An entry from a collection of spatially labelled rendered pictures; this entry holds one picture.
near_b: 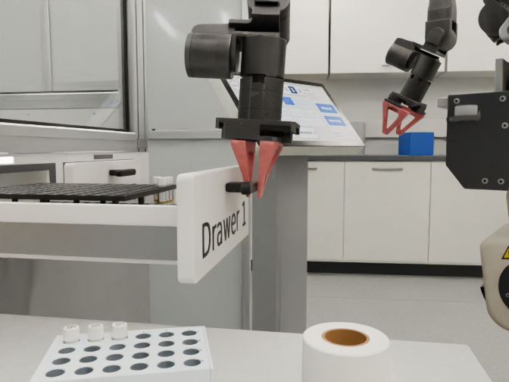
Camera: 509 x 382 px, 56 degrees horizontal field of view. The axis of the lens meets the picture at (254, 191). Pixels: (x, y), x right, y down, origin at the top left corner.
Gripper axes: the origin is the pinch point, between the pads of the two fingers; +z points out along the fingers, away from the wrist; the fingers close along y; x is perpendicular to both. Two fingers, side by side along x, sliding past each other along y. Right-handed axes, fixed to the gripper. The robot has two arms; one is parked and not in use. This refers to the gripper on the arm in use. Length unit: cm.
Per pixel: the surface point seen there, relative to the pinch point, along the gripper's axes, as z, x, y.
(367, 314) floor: 82, -217, -29
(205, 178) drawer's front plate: -1.9, 13.1, 2.8
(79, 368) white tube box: 11.3, 31.6, 5.7
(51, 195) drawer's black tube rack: 1.5, 12.2, 21.6
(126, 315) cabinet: 33, -37, 35
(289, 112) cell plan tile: -19, -94, 8
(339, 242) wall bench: 56, -300, -10
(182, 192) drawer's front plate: -0.6, 17.5, 3.8
